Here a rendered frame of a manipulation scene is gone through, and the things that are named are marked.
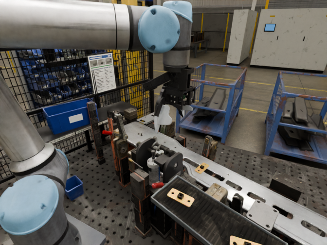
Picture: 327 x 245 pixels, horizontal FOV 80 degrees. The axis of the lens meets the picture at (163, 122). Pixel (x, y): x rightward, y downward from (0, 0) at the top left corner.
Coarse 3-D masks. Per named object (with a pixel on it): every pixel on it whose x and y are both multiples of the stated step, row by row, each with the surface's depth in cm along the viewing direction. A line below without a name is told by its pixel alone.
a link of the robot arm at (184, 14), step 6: (168, 6) 46; (174, 6) 46; (180, 6) 46; (186, 6) 46; (174, 12) 46; (180, 12) 46; (186, 12) 47; (180, 18) 47; (186, 18) 47; (180, 24) 47; (186, 24) 48; (180, 30) 48; (186, 30) 48; (180, 36) 48; (186, 36) 49; (180, 42) 49; (186, 42) 50; (174, 48) 50; (180, 48) 50; (186, 48) 51
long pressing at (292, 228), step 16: (128, 128) 136; (144, 128) 136; (176, 144) 118; (192, 160) 105; (208, 160) 105; (192, 176) 94; (208, 176) 94; (224, 176) 94; (240, 176) 94; (240, 192) 86; (256, 192) 86; (272, 192) 86; (288, 208) 78; (304, 208) 78; (288, 224) 72; (320, 224) 72; (304, 240) 67; (320, 240) 67
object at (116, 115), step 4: (120, 112) 109; (116, 116) 106; (120, 116) 107; (116, 120) 109; (120, 120) 108; (120, 124) 109; (120, 128) 111; (124, 128) 112; (120, 132) 113; (124, 132) 113
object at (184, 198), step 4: (176, 192) 65; (180, 192) 64; (168, 196) 64; (172, 196) 63; (176, 196) 63; (180, 196) 62; (184, 196) 63; (188, 196) 63; (176, 200) 62; (180, 200) 62; (184, 200) 62; (192, 200) 62; (184, 204) 61; (188, 204) 61
